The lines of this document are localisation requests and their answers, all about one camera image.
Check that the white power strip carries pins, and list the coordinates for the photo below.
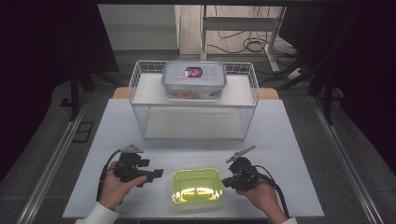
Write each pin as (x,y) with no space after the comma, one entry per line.
(294,74)

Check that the white desk frame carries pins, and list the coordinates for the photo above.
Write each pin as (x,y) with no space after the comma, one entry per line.
(241,23)

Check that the black stand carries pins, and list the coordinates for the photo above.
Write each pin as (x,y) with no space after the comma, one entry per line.
(327,77)
(76,93)

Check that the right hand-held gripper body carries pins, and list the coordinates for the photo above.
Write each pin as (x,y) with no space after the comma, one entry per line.
(244,175)

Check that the clear container with blue-rimmed lid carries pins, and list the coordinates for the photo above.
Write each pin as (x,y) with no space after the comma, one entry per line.
(193,79)

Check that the yellow-green plastic container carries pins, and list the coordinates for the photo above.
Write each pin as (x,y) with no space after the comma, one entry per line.
(196,186)

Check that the person's right hand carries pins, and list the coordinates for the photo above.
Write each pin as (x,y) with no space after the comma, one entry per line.
(261,197)

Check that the metal floor rail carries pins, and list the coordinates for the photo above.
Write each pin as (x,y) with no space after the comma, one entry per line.
(345,161)
(51,165)

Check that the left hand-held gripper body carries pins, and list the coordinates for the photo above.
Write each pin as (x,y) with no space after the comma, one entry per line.
(128,166)

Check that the wooden table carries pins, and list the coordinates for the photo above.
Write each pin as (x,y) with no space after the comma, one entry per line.
(120,92)

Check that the person's left hand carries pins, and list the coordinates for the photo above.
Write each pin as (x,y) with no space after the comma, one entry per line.
(116,188)

